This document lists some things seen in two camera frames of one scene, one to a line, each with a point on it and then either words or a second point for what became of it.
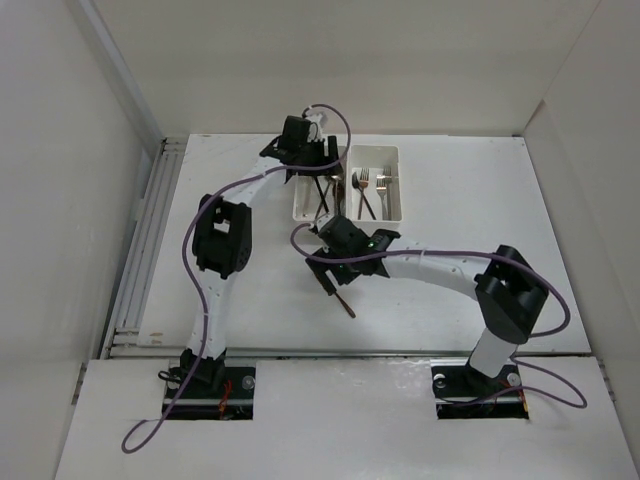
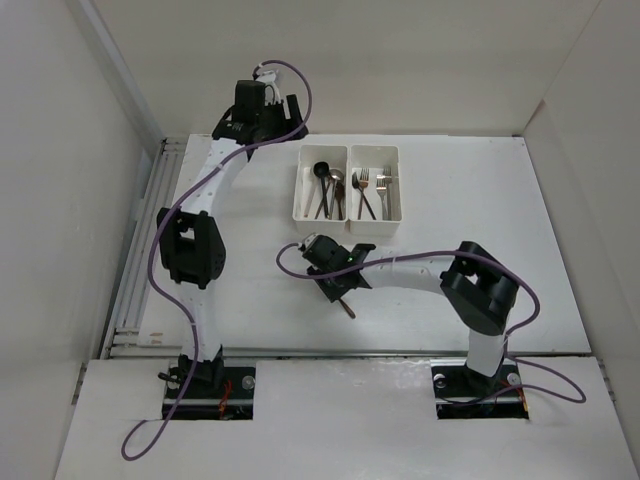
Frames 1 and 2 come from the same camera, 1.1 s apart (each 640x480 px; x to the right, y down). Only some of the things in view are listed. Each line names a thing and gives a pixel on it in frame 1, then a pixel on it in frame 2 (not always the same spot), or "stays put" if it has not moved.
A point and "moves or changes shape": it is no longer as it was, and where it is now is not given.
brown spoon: x=338 y=192 stays put
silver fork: x=387 y=175 stays put
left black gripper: x=318 y=145 → x=292 y=112
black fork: x=355 y=183 stays put
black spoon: x=322 y=195 moves or changes shape
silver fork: x=381 y=189 stays put
